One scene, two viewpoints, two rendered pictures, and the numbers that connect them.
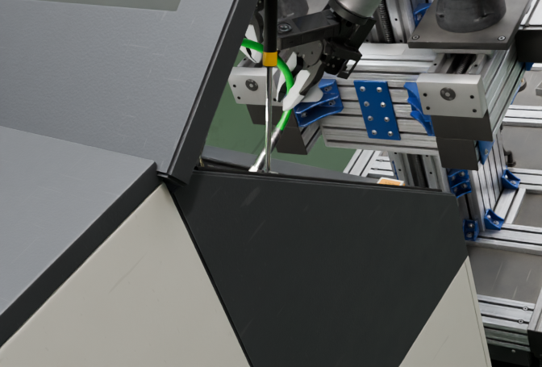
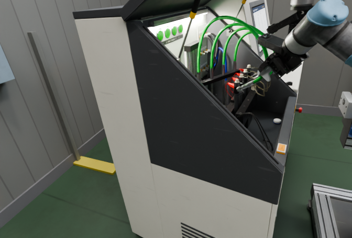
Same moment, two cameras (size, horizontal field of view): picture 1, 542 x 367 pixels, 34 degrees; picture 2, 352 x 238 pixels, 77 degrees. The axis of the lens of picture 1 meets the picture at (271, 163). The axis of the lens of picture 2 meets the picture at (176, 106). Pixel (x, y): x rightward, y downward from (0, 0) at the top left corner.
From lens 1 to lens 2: 118 cm
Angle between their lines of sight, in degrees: 64
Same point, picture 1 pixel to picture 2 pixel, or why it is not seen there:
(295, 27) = (269, 38)
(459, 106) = not seen: outside the picture
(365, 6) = (289, 44)
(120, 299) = (105, 37)
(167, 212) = (122, 26)
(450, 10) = not seen: outside the picture
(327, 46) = (273, 55)
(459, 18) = not seen: outside the picture
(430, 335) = (228, 195)
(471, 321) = (262, 227)
